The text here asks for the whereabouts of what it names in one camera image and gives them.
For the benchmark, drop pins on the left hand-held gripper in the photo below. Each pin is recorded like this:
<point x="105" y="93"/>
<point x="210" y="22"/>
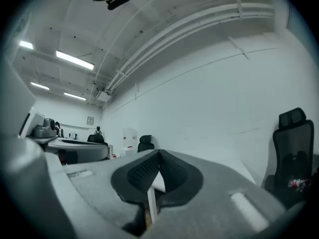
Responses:
<point x="27" y="183"/>

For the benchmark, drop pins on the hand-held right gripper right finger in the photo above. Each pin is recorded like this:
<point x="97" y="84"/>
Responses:
<point x="214" y="198"/>

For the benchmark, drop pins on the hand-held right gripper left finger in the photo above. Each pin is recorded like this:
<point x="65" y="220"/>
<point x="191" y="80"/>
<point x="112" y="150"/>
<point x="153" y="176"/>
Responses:
<point x="99" y="180"/>

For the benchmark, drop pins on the curved grey desk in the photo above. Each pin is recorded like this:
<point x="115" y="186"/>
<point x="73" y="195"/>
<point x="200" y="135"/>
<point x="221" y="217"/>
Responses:
<point x="79" y="147"/>

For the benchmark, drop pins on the white cabinet with red labels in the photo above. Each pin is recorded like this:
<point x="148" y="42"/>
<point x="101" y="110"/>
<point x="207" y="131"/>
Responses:
<point x="129" y="139"/>

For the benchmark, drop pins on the grey desktop device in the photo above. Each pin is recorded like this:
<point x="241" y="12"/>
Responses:
<point x="45" y="129"/>

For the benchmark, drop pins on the white device with black stripe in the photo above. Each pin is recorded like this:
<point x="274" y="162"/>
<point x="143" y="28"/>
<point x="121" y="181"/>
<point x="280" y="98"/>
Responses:
<point x="31" y="121"/>

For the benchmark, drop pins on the ceiling strip light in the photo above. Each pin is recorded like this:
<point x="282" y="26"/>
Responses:
<point x="74" y="96"/>
<point x="74" y="60"/>
<point x="40" y="85"/>
<point x="26" y="44"/>

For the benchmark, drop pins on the black mesh office chair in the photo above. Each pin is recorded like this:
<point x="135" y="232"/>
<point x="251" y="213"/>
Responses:
<point x="294" y="143"/>

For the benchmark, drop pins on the white ceiling pipe run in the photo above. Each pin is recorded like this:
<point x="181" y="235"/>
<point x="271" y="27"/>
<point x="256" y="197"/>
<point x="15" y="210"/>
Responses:
<point x="174" y="30"/>

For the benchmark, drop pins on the small framed wall sign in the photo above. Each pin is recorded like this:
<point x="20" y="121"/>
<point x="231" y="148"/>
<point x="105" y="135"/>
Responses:
<point x="90" y="120"/>

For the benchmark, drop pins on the white ceiling duct unit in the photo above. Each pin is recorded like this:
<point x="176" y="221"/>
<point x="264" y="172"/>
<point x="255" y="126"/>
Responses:
<point x="103" y="97"/>

